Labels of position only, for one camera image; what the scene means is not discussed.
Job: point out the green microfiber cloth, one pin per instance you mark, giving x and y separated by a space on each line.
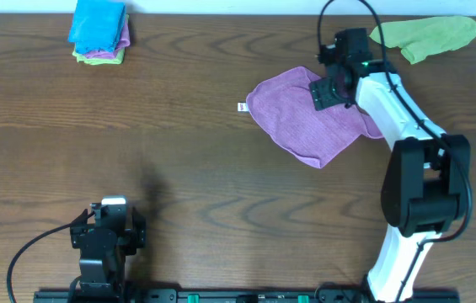
420 38

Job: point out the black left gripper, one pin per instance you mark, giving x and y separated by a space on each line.
77 229

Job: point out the folded purple cloth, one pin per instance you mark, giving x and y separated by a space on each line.
123 42

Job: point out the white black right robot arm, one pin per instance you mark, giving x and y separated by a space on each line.
426 197

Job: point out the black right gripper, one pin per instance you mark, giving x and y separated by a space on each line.
324 93

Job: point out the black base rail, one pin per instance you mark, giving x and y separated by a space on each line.
326 295

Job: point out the purple microfiber cloth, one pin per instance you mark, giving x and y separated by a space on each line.
283 107

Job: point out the folded green cloth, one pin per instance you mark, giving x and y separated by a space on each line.
94 62

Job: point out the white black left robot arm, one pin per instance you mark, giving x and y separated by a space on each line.
101 277

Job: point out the folded blue cloth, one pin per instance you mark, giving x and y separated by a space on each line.
96 25

